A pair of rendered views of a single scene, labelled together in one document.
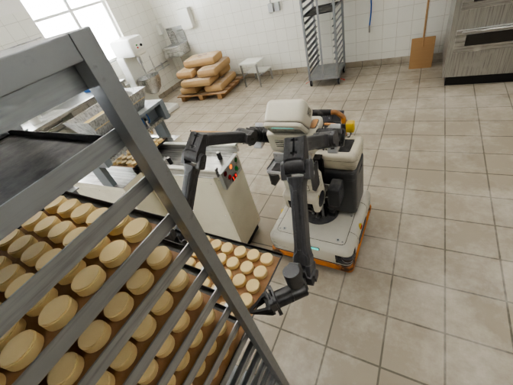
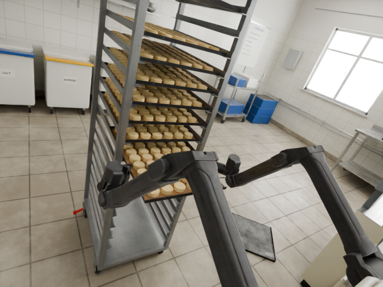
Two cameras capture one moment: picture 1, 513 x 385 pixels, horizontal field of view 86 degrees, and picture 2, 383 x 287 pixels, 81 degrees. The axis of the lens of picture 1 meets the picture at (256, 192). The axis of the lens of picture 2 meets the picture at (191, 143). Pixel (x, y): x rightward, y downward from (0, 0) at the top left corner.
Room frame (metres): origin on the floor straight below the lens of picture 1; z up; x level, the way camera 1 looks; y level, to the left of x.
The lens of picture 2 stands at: (0.88, -0.61, 1.57)
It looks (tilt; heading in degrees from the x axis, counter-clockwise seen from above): 27 degrees down; 102
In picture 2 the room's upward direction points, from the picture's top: 18 degrees clockwise
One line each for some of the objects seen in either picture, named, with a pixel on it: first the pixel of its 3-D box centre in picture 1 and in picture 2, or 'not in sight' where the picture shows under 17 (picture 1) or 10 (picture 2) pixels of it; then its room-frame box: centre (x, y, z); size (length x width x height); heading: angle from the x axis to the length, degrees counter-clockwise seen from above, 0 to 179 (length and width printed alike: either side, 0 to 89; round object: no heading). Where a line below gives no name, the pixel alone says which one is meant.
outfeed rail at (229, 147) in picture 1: (140, 144); not in sight; (2.32, 0.84, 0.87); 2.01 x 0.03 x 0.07; 54
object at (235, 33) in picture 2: not in sight; (199, 23); (0.44, 0.67, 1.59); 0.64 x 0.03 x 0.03; 141
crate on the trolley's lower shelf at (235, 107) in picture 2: not in sight; (229, 106); (0.35, 4.29, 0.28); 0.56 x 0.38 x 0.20; 60
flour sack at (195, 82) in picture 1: (199, 79); not in sight; (5.77, 0.37, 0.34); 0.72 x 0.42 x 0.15; 57
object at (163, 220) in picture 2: not in sight; (152, 198); (0.44, 0.67, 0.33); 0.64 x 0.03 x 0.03; 141
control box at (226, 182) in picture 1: (230, 171); not in sight; (1.63, 0.13, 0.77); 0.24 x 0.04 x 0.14; 144
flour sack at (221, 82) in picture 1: (221, 81); not in sight; (5.78, -0.01, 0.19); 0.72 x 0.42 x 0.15; 147
